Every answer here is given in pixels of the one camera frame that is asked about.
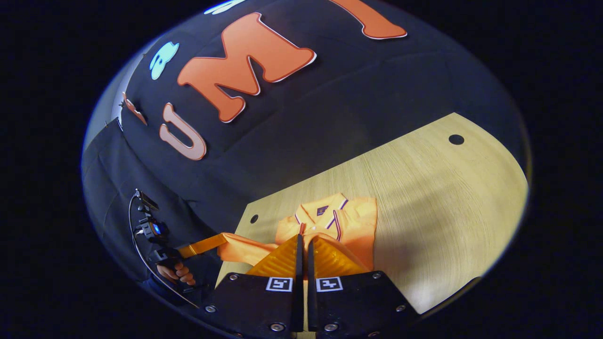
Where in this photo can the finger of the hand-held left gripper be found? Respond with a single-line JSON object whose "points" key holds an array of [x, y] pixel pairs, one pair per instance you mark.
{"points": [[202, 246]]}

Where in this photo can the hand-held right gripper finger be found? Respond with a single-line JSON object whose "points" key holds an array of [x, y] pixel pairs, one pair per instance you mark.
{"points": [[311, 268], [299, 268]]}

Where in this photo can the orange T-shirt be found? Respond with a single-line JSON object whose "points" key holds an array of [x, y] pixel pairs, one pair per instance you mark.
{"points": [[358, 221]]}

